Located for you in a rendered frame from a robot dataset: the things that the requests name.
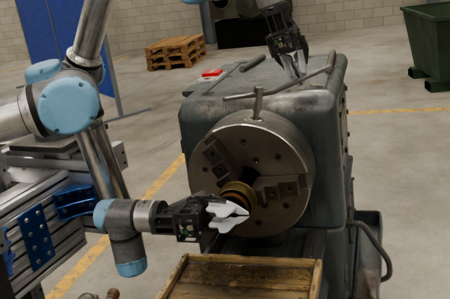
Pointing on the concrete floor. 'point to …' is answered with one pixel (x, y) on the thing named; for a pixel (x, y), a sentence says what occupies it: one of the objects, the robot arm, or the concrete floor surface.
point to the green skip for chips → (430, 43)
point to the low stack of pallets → (175, 52)
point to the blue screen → (55, 17)
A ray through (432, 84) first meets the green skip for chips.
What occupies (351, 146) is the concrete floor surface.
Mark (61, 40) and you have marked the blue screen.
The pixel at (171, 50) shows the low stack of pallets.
